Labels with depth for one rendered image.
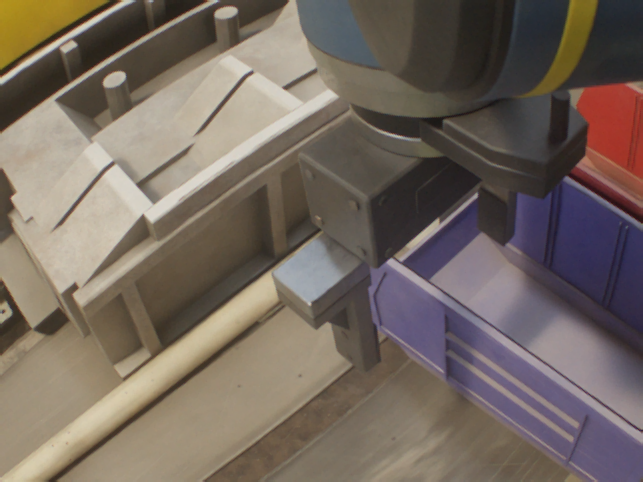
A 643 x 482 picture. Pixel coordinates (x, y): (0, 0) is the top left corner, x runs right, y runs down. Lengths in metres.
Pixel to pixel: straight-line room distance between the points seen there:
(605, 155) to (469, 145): 0.60
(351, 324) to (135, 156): 0.38
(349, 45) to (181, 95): 0.50
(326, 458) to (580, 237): 0.32
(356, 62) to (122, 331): 0.47
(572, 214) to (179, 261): 0.37
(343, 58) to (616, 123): 0.60
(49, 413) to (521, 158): 0.61
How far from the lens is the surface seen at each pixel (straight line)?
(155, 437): 0.71
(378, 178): 0.33
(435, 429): 0.66
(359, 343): 0.42
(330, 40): 0.30
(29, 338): 0.86
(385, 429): 0.67
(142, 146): 0.73
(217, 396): 0.72
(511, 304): 0.74
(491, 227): 0.50
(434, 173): 0.36
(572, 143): 0.31
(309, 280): 0.37
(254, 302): 0.74
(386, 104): 0.31
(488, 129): 0.31
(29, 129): 0.81
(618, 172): 0.89
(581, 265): 0.71
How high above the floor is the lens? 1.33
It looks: 46 degrees down
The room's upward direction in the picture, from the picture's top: 11 degrees counter-clockwise
